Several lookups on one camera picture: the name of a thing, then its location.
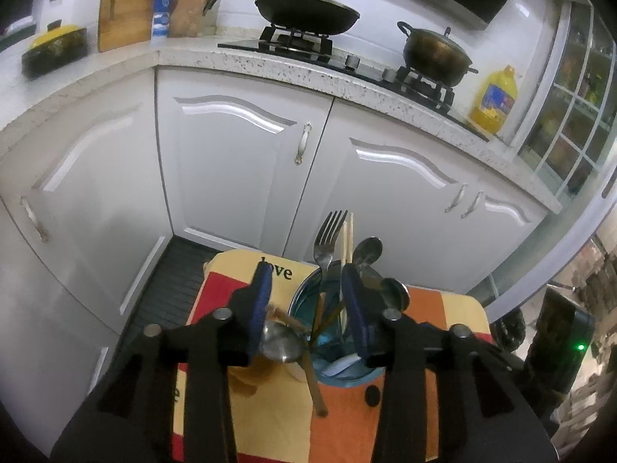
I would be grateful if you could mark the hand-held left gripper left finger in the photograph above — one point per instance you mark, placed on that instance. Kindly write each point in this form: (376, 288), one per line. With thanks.
(260, 299)

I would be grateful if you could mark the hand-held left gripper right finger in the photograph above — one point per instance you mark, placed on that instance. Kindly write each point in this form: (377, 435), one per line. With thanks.
(354, 308)

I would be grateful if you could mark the brown wooden chopstick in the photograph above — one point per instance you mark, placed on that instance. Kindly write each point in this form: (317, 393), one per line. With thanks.
(289, 320)

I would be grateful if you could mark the floral cup with teal insert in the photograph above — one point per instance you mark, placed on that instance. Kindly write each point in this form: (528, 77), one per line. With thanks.
(332, 345)

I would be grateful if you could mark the medium steel spoon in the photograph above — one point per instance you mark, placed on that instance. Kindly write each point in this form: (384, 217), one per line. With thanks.
(395, 294)

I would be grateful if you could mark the large steel spoon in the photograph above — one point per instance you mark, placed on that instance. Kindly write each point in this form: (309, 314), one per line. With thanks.
(282, 345)

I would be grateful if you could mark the small steel spoon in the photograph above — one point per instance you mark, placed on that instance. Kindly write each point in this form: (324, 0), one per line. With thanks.
(369, 251)

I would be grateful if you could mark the colourful printed table mat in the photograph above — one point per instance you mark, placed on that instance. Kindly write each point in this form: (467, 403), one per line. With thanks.
(347, 415)

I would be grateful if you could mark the white glass door cabinet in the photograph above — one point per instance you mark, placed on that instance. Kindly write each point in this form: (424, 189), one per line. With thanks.
(573, 106)

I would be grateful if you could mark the yellow oil bottle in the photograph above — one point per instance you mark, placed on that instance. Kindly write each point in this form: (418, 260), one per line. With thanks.
(496, 101)

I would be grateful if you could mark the black gas stove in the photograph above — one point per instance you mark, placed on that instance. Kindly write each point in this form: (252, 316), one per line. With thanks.
(299, 46)

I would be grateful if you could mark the dark stockpot with lid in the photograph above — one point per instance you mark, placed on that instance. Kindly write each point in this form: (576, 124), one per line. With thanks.
(436, 55)

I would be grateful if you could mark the black wok with lid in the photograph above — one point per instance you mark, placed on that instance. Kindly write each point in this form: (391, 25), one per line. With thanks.
(308, 9)

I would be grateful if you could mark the blue and white packet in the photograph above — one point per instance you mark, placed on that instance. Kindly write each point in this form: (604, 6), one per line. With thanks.
(161, 14)

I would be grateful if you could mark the wooden cutting board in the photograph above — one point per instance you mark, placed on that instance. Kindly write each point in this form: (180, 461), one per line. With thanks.
(130, 9)

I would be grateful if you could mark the black pot with yellow lid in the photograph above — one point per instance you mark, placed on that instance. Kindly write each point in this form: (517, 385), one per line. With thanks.
(53, 50)

